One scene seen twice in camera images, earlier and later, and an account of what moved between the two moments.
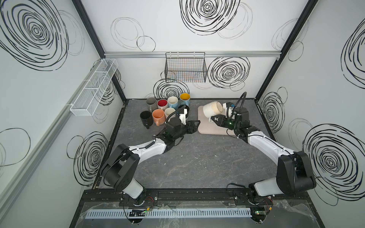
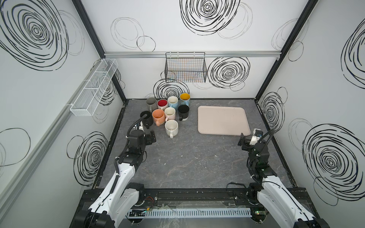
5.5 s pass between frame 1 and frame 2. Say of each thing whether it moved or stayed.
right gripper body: moved
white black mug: stayed
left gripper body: moved
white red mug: stayed
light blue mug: stayed
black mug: stayed
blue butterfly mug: stayed
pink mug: stayed
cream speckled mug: moved
